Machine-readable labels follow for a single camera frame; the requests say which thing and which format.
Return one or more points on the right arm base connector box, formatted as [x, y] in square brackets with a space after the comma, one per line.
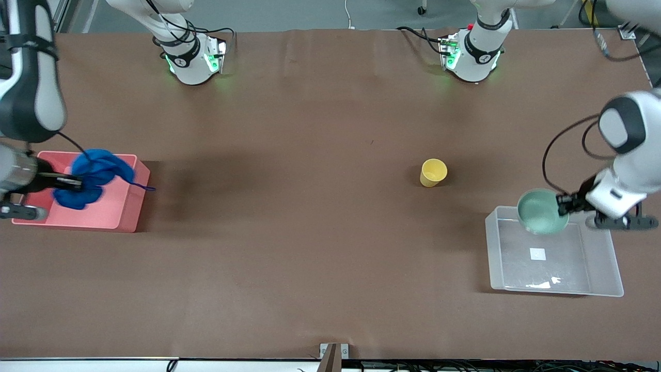
[214, 57]

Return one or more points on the metal table bracket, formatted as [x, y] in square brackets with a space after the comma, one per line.
[330, 359]

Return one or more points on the blue cloth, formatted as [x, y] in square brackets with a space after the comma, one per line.
[93, 170]

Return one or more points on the clear plastic box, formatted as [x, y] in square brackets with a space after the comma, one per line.
[594, 268]

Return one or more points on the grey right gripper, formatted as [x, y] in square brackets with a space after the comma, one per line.
[45, 174]

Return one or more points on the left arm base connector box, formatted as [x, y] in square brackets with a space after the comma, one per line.
[449, 51]

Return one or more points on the pale green bowl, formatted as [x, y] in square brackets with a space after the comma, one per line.
[539, 212]

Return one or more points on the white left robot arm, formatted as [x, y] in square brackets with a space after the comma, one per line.
[635, 155]

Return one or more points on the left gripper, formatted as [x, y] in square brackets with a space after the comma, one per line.
[582, 198]

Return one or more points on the pink plastic box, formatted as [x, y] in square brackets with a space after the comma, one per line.
[108, 212]

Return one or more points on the aluminium frame profile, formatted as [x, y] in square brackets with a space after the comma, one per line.
[67, 13]

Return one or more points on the small aluminium corner bracket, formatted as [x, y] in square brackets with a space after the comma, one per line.
[627, 32]

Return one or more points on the yellow cup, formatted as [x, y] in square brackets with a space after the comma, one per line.
[433, 173]

